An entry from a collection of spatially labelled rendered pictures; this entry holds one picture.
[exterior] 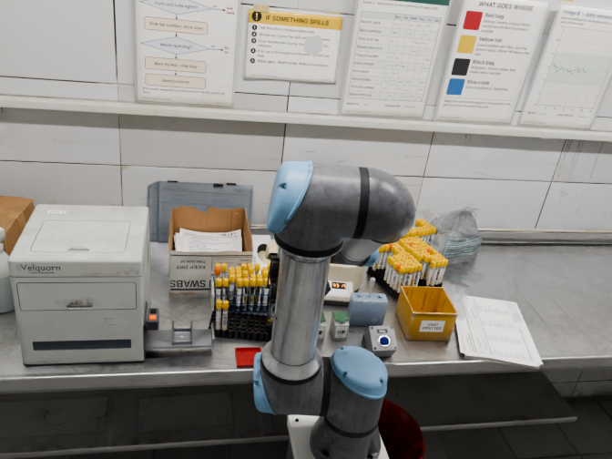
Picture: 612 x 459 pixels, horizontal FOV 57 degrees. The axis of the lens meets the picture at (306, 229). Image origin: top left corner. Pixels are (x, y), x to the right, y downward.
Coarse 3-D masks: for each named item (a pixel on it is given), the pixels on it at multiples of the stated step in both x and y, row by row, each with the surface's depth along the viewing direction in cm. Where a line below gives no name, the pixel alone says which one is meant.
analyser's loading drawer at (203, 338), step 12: (192, 324) 144; (156, 336) 142; (168, 336) 143; (180, 336) 144; (192, 336) 144; (204, 336) 145; (156, 348) 139; (168, 348) 140; (180, 348) 141; (192, 348) 142
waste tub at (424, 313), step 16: (416, 288) 166; (432, 288) 167; (400, 304) 166; (416, 304) 169; (432, 304) 170; (448, 304) 162; (400, 320) 165; (416, 320) 156; (432, 320) 156; (448, 320) 157; (416, 336) 159; (432, 336) 159; (448, 336) 160
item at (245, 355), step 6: (240, 348) 147; (246, 348) 147; (252, 348) 148; (258, 348) 148; (240, 354) 146; (246, 354) 146; (252, 354) 146; (240, 360) 144; (246, 360) 144; (252, 360) 144; (240, 366) 142; (246, 366) 142; (252, 366) 142
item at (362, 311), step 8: (352, 296) 158; (360, 296) 158; (368, 296) 159; (376, 296) 159; (384, 296) 160; (352, 304) 157; (360, 304) 157; (368, 304) 157; (376, 304) 158; (384, 304) 158; (352, 312) 158; (360, 312) 158; (368, 312) 159; (376, 312) 159; (384, 312) 159; (352, 320) 159; (360, 320) 160; (368, 320) 160; (376, 320) 160; (352, 328) 160; (360, 328) 160
